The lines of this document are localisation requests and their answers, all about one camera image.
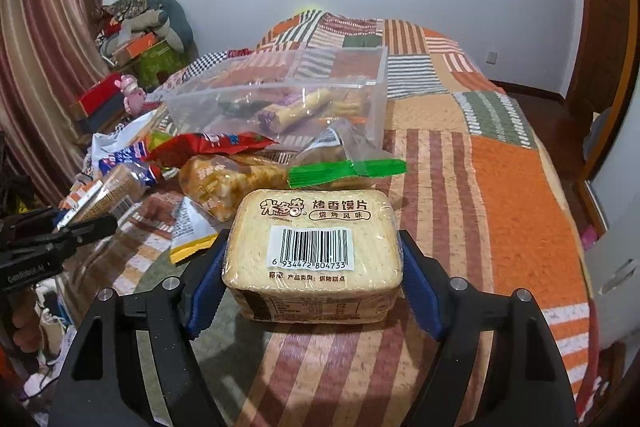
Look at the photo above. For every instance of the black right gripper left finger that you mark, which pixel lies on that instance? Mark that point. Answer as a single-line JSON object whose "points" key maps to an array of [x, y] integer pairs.
{"points": [[133, 353]]}

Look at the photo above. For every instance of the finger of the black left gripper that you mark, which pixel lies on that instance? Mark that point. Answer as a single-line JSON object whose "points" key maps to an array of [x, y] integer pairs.
{"points": [[84, 233]]}

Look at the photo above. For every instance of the blue red snack bag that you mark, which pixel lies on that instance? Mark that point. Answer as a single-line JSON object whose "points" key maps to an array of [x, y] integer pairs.
{"points": [[133, 158]]}

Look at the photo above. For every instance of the yellow white snack packet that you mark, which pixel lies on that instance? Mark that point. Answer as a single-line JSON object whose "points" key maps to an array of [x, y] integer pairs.
{"points": [[194, 229]]}

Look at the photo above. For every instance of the toast slices pack with barcode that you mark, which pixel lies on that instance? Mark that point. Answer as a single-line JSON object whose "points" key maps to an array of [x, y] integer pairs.
{"points": [[319, 257]]}

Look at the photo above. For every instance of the purple wafer roll pack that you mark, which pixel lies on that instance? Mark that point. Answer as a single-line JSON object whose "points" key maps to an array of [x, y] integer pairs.
{"points": [[279, 116]]}

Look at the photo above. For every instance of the green bread bag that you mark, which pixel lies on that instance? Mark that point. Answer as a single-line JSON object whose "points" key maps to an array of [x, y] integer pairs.
{"points": [[341, 157]]}

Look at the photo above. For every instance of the clear plastic storage bin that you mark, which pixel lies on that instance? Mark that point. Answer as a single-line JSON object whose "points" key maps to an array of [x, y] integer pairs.
{"points": [[226, 97]]}

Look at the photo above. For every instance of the left hand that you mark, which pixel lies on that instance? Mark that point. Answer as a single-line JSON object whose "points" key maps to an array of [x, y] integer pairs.
{"points": [[27, 335]]}

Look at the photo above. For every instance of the brown cracker pack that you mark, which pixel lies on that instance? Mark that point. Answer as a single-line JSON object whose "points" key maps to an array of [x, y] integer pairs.
{"points": [[114, 195]]}

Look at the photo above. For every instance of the white plastic bag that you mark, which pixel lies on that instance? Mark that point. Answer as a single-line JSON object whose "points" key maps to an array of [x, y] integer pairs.
{"points": [[103, 144]]}

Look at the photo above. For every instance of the red box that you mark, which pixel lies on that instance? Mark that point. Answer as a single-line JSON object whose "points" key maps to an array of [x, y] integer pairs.
{"points": [[97, 96]]}

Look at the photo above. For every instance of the pink plush toy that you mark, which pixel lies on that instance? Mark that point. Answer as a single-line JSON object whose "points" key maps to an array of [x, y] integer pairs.
{"points": [[134, 95]]}

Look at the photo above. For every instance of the orange clear snack bag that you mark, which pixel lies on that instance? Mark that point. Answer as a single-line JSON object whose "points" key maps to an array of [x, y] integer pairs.
{"points": [[218, 183]]}

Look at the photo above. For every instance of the striped curtain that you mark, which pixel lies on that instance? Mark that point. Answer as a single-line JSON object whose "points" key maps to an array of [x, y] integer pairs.
{"points": [[48, 60]]}

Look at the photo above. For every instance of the patchwork striped bedspread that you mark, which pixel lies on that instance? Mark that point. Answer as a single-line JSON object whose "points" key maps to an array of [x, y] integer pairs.
{"points": [[480, 194]]}

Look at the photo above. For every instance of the pile of clothes and boxes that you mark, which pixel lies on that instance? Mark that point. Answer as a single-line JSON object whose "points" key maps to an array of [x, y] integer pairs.
{"points": [[150, 39]]}

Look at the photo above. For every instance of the brown wooden door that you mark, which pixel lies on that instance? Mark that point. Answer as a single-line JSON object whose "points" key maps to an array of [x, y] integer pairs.
{"points": [[603, 77]]}

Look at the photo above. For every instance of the wall socket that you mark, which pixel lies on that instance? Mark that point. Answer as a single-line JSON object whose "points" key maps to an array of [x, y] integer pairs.
{"points": [[491, 58]]}

